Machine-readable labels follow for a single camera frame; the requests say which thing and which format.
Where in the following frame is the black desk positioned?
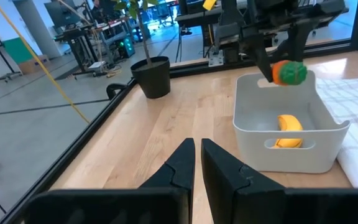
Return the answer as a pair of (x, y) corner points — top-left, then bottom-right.
(53, 27), (106, 75)

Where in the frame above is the grey plastic bin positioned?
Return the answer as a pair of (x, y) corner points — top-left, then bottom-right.
(232, 70), (351, 174)

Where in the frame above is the yellow strap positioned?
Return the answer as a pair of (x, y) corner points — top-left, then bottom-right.
(0, 0), (91, 124)

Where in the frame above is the orange toy carrot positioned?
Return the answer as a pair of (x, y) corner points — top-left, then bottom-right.
(272, 59), (308, 86)

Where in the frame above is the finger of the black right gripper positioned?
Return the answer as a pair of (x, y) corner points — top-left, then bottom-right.
(242, 32), (275, 83)
(290, 22), (311, 63)

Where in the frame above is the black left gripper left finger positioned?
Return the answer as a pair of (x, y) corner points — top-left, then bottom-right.
(139, 138), (196, 192)

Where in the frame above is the cardboard box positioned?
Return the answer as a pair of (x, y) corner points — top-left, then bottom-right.
(18, 54), (52, 76)

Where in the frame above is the green plant in black pot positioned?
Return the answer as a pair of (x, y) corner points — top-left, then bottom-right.
(112, 0), (172, 100)

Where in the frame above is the yellow toy banana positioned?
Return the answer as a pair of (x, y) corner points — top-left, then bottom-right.
(271, 114), (305, 149)

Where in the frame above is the yellow tag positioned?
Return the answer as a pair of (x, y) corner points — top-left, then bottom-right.
(202, 0), (218, 11)

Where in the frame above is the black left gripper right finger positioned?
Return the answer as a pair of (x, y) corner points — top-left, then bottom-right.
(201, 138), (287, 224)

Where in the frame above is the computer with green lights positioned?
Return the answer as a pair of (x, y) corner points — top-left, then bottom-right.
(116, 35), (137, 59)

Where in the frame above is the seated person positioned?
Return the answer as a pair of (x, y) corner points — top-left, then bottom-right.
(89, 0), (106, 23)

